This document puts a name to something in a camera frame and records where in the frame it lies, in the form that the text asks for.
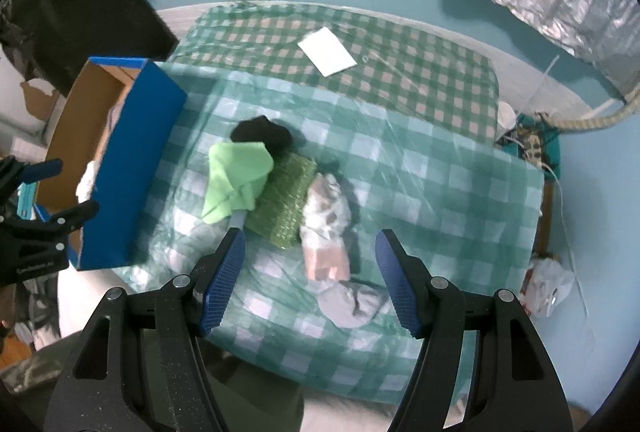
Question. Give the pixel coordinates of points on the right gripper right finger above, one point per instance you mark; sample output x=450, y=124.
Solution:
x=432, y=310

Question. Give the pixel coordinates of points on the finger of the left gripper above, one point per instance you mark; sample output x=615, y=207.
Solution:
x=73, y=218
x=34, y=173

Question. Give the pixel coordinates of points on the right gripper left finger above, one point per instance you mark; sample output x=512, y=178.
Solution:
x=187, y=308

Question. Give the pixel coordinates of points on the grey sock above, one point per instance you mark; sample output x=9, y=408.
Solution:
x=350, y=305

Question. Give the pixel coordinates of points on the green sparkly knit cloth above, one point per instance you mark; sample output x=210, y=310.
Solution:
x=278, y=210

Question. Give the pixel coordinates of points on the white pink cloth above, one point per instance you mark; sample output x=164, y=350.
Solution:
x=326, y=217

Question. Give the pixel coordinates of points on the light green cloth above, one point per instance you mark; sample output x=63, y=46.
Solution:
x=237, y=175

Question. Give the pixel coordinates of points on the black soft cloth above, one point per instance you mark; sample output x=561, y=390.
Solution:
x=275, y=138

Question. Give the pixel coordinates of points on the blue cardboard box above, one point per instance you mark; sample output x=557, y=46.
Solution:
x=118, y=117

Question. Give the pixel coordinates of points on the light green checkered tablecloth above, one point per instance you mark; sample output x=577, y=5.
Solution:
x=467, y=210

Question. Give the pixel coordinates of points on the white plastic bag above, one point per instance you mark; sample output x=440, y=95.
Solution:
x=545, y=286

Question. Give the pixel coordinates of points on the dark green checkered cloth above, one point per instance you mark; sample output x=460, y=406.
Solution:
x=395, y=66

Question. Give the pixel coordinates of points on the white paper sheet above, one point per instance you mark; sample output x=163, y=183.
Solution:
x=326, y=52

